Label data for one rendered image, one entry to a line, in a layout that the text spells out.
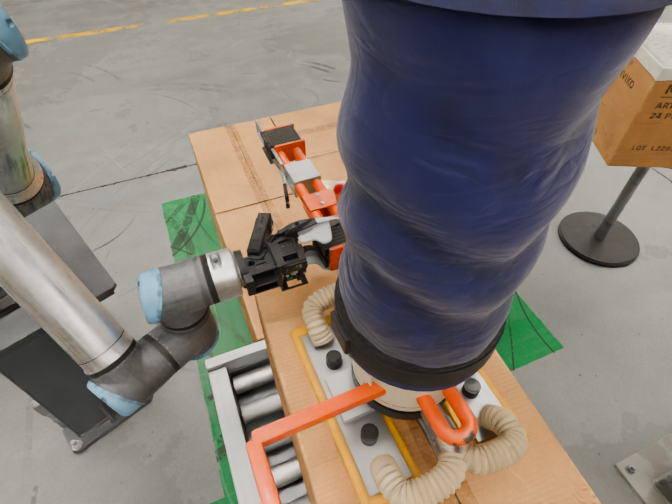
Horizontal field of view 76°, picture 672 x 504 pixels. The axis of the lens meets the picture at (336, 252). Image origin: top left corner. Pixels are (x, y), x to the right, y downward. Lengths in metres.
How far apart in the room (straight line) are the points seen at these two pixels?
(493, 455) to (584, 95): 0.51
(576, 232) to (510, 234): 2.28
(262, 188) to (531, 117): 1.56
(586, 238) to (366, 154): 2.35
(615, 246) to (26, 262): 2.50
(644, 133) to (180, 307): 1.76
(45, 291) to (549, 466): 0.82
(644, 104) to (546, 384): 1.12
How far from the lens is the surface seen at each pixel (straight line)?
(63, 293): 0.78
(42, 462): 2.05
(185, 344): 0.85
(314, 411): 0.63
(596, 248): 2.61
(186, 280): 0.76
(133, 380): 0.83
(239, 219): 1.69
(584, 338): 2.24
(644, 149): 2.09
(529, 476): 0.81
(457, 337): 0.49
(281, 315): 0.88
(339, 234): 0.81
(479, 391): 0.78
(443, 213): 0.34
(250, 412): 1.24
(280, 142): 1.04
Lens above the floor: 1.68
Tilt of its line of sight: 48 degrees down
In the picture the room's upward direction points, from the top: straight up
